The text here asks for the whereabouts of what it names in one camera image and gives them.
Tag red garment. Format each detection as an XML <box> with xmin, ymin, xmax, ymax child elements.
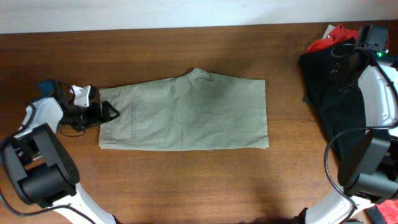
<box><xmin>307</xmin><ymin>24</ymin><xmax>360</xmax><ymax>53</ymax></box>

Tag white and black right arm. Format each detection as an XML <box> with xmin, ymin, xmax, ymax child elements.
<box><xmin>99</xmin><ymin>25</ymin><xmax>397</xmax><ymax>223</ymax></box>

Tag black garment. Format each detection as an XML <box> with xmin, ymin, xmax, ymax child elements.
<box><xmin>298</xmin><ymin>38</ymin><xmax>366</xmax><ymax>141</ymax></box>

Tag khaki shorts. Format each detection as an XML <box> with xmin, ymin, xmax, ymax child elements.
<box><xmin>99</xmin><ymin>68</ymin><xmax>269</xmax><ymax>151</ymax></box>

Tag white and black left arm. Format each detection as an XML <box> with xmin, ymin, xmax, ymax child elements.
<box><xmin>1</xmin><ymin>79</ymin><xmax>120</xmax><ymax>224</ymax></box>

